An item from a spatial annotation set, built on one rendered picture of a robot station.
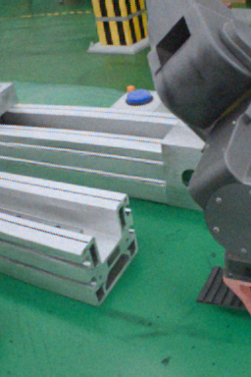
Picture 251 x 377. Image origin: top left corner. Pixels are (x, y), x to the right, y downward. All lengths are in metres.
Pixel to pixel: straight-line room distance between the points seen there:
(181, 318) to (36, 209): 0.22
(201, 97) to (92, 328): 0.28
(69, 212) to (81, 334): 0.15
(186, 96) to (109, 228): 0.24
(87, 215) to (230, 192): 0.28
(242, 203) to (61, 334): 0.29
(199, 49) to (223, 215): 0.11
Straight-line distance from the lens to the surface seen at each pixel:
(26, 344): 0.50
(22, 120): 0.79
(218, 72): 0.31
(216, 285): 0.47
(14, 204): 0.60
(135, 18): 3.89
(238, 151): 0.27
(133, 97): 0.76
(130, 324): 0.48
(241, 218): 0.27
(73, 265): 0.47
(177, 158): 0.57
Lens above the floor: 1.16
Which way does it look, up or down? 34 degrees down
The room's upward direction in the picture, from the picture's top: 11 degrees counter-clockwise
